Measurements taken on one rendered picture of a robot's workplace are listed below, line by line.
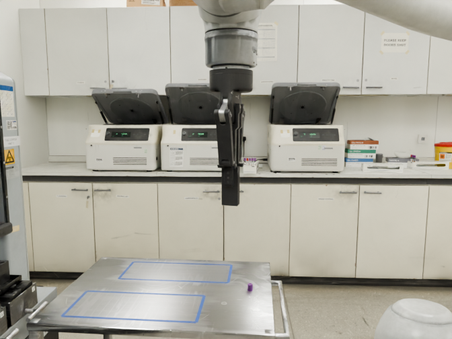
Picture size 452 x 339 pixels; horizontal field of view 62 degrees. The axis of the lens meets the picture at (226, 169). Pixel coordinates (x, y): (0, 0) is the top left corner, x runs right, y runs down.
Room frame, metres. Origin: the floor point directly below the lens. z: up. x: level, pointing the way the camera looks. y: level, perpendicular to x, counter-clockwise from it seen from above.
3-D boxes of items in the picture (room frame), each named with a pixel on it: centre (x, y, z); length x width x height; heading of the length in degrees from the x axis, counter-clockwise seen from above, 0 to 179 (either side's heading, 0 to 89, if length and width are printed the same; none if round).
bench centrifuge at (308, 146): (3.14, -0.64, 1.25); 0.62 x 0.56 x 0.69; 177
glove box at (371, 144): (3.27, -1.18, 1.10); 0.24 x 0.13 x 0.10; 86
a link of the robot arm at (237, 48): (0.67, -0.01, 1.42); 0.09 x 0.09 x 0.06
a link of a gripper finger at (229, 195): (0.67, -0.01, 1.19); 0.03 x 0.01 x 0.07; 75
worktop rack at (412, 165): (3.09, -1.66, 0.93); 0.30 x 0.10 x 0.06; 90
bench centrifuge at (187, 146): (3.19, 0.22, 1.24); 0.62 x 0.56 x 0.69; 178
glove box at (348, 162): (3.27, -1.14, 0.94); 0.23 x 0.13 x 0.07; 92
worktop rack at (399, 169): (2.94, -1.22, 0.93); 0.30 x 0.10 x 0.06; 79
